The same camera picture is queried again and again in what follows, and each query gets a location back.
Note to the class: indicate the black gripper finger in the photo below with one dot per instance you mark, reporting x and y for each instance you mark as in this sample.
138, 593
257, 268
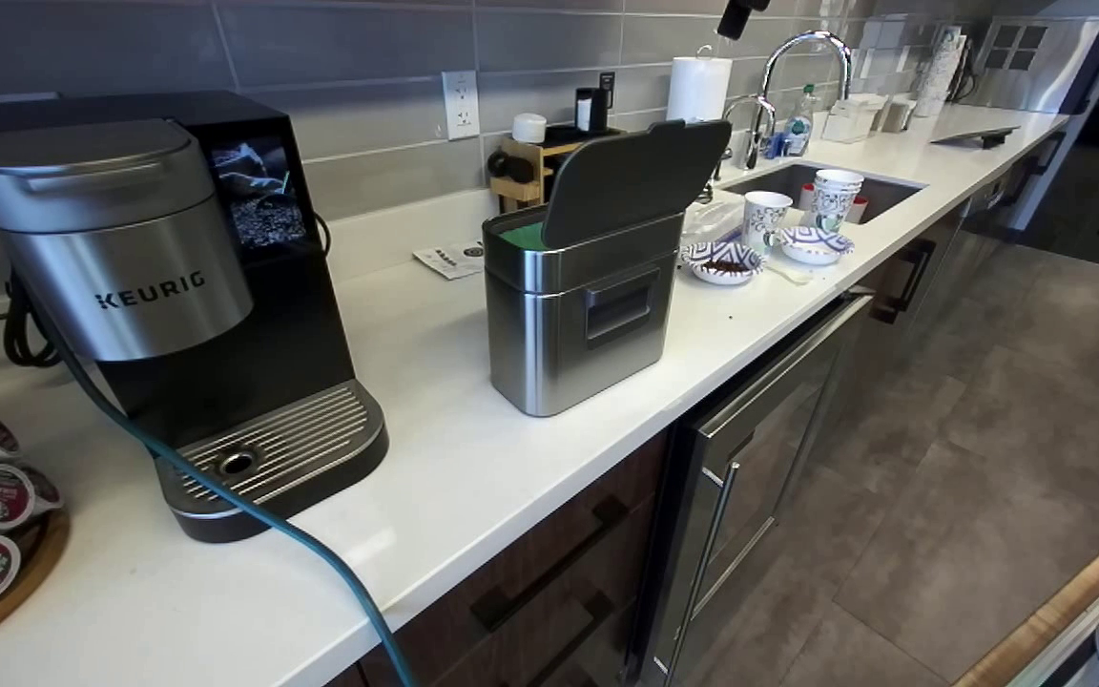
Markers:
741, 18

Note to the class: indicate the dark grey bin lid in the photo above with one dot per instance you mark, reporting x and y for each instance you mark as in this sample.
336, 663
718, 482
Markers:
639, 177

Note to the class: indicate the green bin liner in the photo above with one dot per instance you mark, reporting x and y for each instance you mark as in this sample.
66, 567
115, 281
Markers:
523, 233

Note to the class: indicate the stainless steel countertop bin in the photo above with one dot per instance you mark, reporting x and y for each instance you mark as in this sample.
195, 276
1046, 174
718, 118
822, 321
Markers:
552, 343

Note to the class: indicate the silver black Keurig coffee machine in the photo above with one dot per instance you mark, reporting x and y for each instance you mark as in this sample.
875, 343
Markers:
171, 281

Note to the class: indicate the chrome sink faucet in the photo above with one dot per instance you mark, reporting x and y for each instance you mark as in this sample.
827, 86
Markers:
802, 43

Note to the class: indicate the blue soap bottle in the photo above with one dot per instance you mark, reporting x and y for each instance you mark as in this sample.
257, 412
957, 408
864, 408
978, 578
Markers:
800, 127

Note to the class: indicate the black box on rack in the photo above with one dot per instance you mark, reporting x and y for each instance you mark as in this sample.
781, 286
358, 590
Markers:
589, 112

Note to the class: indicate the patterned paper cup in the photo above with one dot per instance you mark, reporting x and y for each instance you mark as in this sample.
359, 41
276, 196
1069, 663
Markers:
765, 220

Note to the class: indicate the dark undermount sink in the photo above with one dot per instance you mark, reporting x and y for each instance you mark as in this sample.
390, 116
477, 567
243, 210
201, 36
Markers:
887, 193

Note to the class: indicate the wooden countertop rack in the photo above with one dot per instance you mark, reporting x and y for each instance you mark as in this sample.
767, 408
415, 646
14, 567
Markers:
555, 158

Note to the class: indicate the blue white patterned plate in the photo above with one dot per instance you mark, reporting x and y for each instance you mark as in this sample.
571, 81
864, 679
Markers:
812, 245

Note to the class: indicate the small white cap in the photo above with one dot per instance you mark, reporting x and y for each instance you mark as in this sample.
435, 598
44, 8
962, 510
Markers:
529, 127

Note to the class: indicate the small patterned plate with grounds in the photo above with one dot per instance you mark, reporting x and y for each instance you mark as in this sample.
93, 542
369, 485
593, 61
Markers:
718, 259

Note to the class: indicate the black flat tray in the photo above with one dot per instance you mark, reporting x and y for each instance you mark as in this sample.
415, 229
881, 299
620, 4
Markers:
973, 135

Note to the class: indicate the white leaflet card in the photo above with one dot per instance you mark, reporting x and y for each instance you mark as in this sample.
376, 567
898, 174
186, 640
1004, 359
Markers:
435, 259

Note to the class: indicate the stainless steel dishwasher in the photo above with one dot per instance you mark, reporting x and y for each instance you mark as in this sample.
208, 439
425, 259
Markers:
752, 482

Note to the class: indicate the dark wooden cabinet drawers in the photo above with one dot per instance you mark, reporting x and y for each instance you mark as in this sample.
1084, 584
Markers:
535, 584

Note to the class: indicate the wooden table edge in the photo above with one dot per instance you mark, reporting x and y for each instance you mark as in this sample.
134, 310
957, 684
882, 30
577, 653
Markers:
1060, 612

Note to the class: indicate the white wall outlet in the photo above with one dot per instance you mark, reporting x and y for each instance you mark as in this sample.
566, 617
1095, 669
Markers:
458, 106

